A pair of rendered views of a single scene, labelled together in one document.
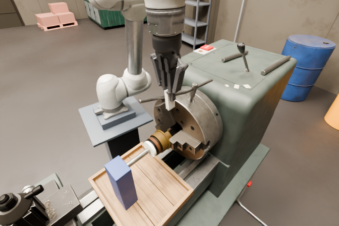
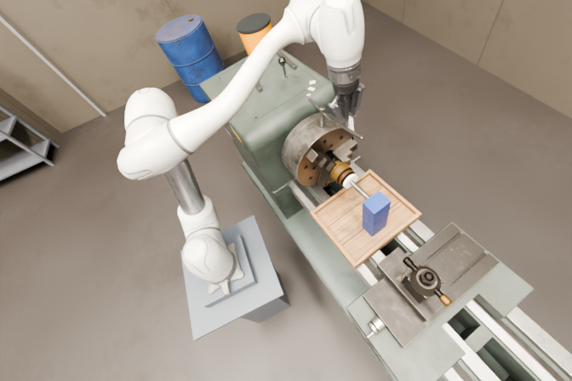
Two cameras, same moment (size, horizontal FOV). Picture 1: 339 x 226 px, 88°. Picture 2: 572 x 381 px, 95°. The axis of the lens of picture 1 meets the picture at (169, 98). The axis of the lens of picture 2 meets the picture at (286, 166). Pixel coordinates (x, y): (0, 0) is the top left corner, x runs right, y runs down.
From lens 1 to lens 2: 82 cm
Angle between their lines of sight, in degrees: 45
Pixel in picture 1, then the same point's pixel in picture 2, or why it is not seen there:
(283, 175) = not seen: hidden behind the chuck
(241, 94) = (323, 88)
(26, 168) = not seen: outside the picture
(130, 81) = (209, 217)
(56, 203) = (398, 270)
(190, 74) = (277, 120)
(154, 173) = (350, 201)
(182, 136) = (342, 150)
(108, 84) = (210, 246)
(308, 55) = (197, 41)
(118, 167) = (376, 201)
